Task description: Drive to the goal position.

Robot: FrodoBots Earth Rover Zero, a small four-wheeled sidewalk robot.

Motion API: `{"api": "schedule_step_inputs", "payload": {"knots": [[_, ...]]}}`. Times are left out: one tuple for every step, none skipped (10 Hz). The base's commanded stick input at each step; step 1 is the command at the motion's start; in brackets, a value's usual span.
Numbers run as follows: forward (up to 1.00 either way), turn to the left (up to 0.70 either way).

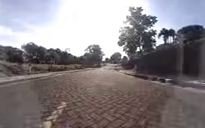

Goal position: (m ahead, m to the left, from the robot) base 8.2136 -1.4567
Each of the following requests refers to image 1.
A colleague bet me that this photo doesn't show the small round tree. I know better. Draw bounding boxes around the small round tree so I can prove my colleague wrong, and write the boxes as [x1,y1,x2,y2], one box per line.
[109,51,123,65]

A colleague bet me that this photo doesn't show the red brick road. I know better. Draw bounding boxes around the red brick road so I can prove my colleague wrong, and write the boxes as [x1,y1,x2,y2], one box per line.
[0,65,205,128]

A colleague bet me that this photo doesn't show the tall leafy tree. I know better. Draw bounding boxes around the tall leafy tree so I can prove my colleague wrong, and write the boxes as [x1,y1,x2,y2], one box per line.
[117,6,159,61]

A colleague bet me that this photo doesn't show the row of dark trees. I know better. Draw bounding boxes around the row of dark trees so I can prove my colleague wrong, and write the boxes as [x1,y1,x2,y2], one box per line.
[0,41,106,66]

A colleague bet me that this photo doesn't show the pale pavement strip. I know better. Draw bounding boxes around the pale pavement strip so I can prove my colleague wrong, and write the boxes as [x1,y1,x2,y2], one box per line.
[114,68,205,93]

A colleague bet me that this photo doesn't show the palm trees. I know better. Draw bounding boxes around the palm trees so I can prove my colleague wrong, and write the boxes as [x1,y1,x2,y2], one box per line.
[157,27,178,45]

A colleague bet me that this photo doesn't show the pale kerb strip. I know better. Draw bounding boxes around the pale kerb strip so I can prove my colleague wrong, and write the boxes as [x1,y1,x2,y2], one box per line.
[0,68,91,86]

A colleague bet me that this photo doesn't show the dry grass bank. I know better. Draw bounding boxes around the dry grass bank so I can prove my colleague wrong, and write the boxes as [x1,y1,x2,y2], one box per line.
[0,59,103,80]

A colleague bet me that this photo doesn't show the long dark wall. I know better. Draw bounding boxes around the long dark wall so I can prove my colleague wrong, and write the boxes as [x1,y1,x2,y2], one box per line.
[121,35,205,80]

